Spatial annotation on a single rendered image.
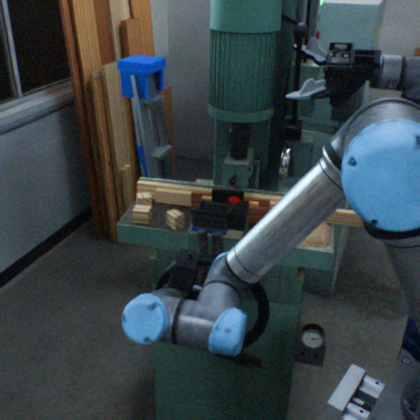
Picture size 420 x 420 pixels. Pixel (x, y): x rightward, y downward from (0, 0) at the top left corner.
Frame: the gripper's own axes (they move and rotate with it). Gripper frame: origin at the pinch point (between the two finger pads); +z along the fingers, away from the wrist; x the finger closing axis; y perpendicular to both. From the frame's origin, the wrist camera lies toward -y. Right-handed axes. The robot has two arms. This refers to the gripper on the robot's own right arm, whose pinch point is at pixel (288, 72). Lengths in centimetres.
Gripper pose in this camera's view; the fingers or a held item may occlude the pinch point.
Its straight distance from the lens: 123.1
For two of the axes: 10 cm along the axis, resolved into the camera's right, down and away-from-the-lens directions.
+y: -1.2, -4.3, -9.0
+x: -1.8, 9.0, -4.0
